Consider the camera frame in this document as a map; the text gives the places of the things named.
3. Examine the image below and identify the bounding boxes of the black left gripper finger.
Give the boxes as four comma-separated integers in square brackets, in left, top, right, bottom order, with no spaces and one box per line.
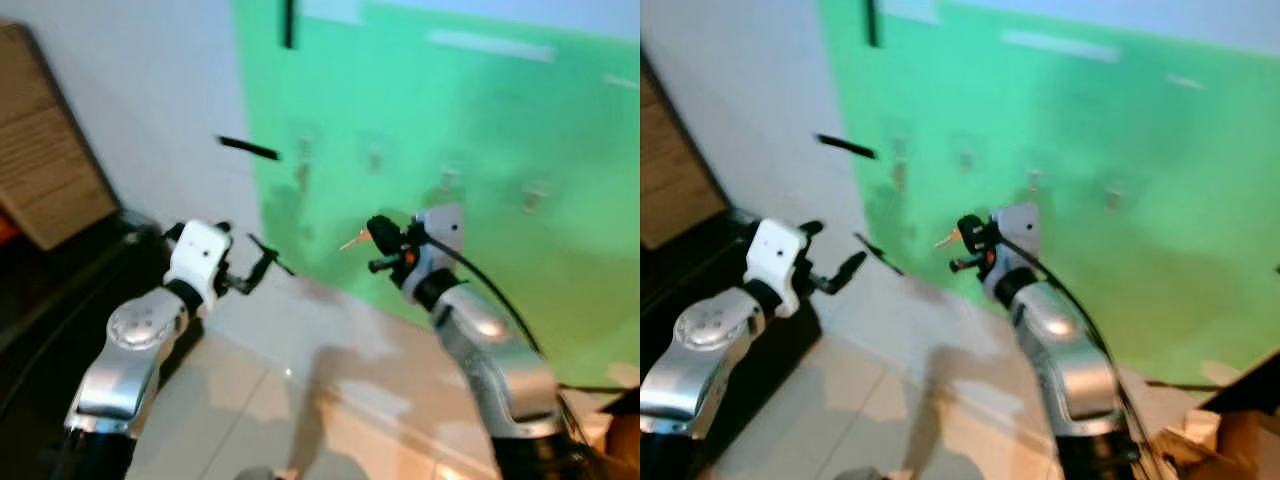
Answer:
[251,249,280,294]
[838,251,869,295]

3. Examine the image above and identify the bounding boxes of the black low furniture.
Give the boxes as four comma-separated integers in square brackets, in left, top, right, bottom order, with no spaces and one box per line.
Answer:
[0,207,173,480]
[640,205,766,346]

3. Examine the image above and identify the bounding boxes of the green backdrop sheet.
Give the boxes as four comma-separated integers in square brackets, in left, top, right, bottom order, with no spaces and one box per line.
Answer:
[817,0,1280,389]
[232,0,641,393]

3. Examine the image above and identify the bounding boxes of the brown wooden cabinet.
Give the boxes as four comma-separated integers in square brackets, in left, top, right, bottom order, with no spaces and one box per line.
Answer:
[640,55,730,252]
[0,18,122,252]

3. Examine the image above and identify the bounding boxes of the brown cardboard box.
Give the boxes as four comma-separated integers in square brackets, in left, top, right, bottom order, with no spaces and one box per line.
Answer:
[555,385,641,480]
[1148,345,1280,480]

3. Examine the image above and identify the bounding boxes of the thin black wall strip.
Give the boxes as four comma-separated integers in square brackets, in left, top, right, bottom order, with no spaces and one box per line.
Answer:
[247,233,297,278]
[853,232,904,277]

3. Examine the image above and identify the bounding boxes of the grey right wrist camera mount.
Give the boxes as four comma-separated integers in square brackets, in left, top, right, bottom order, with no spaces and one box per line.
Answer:
[988,202,1042,293]
[412,204,467,293]

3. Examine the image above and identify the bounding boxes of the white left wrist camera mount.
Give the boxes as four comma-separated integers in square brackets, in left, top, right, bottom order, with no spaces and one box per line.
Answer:
[747,218,823,319]
[163,219,234,307]

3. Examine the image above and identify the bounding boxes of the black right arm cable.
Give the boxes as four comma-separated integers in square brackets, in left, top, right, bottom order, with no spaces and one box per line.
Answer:
[424,228,601,471]
[1000,234,1169,480]

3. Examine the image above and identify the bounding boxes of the wide black wall strip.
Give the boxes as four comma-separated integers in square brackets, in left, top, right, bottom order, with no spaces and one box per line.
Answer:
[815,132,879,161]
[217,135,282,162]

